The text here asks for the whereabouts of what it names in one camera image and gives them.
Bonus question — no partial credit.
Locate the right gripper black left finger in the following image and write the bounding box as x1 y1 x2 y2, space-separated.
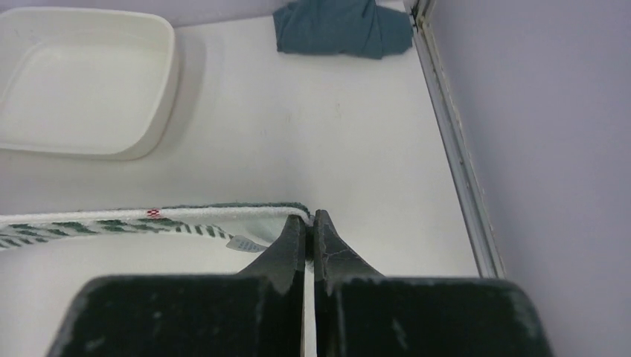
238 216 307 356

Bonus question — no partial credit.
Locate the aluminium frame post right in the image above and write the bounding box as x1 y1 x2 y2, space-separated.
406 1 505 279

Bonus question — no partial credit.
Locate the blue-grey folded cloth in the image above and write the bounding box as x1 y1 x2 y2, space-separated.
272 1 413 60

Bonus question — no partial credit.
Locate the green white striped towel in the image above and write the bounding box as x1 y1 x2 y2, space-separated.
1 202 313 251

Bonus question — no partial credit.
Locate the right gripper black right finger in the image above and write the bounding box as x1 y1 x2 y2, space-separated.
313 210 382 356

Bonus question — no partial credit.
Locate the white plastic tub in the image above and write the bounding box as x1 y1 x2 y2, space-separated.
1 7 179 160

